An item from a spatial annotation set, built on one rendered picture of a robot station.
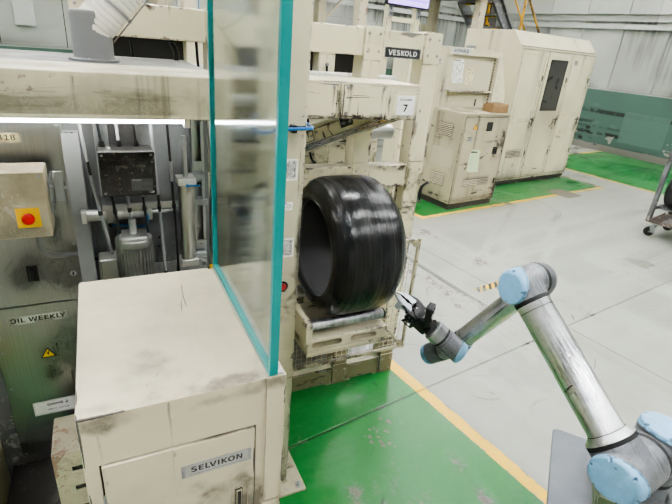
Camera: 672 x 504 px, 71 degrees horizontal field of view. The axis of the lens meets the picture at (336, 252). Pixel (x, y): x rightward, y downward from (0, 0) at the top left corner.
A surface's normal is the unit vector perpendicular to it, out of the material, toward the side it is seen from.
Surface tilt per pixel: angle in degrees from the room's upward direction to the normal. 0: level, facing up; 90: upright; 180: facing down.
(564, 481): 0
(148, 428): 90
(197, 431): 90
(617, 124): 90
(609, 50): 90
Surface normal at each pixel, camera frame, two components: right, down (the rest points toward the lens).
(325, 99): 0.43, 0.40
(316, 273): 0.33, -0.46
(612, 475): -0.80, 0.23
